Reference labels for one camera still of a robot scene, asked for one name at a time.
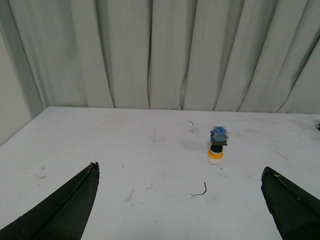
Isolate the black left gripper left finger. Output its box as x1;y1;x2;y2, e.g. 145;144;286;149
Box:
0;162;100;240

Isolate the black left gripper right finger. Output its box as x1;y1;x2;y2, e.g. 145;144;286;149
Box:
261;166;320;240

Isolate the yellow push button switch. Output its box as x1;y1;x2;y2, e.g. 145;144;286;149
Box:
208;126;229;160

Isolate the white pleated curtain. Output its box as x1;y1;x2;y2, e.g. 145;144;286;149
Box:
0;0;320;148

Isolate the curved black wire scrap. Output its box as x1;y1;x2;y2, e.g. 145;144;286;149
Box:
194;182;208;196

